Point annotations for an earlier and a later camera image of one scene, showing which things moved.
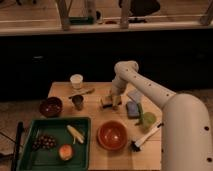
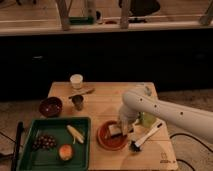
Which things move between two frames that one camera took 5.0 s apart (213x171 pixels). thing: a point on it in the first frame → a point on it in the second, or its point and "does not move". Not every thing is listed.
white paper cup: (76, 80) does not move
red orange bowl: (112, 135) does not move
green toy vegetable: (147, 119) does not move
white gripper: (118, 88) → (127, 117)
